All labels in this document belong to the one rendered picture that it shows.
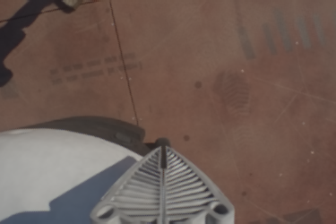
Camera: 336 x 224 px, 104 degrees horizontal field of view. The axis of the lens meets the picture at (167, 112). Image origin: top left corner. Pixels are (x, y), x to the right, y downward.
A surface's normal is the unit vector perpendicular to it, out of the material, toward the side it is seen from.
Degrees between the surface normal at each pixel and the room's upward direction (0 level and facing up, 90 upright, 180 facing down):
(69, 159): 59
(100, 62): 0
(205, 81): 0
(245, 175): 0
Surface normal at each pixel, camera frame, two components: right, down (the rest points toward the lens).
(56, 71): 0.03, 0.11
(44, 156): 0.22, -0.74
